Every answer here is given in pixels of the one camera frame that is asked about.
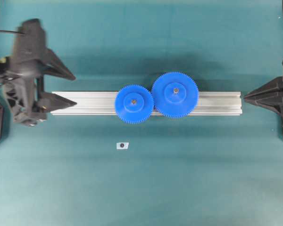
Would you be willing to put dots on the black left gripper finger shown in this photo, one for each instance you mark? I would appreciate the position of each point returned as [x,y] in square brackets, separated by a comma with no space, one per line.
[272,92]
[278,109]

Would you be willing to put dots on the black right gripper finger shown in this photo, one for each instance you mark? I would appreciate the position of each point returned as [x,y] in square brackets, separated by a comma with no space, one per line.
[48,102]
[50,64]

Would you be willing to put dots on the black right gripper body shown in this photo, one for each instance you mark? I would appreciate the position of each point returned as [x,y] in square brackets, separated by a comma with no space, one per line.
[23,89]

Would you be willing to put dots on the small blue gear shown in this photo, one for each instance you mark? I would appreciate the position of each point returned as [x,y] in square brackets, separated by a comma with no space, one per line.
[133,104]

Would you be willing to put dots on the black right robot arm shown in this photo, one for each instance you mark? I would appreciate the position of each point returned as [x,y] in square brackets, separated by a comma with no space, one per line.
[24,90]

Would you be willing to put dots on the large blue gear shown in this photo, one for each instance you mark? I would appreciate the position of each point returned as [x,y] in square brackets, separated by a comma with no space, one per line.
[175,94]

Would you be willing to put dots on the white marker sticker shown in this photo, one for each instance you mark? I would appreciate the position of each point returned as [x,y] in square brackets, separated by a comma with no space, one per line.
[122,145]

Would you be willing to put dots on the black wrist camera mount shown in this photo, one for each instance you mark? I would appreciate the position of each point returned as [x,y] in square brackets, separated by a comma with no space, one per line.
[29,45]

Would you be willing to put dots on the silver aluminium extrusion rail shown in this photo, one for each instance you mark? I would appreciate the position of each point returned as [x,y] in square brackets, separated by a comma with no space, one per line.
[210,103]

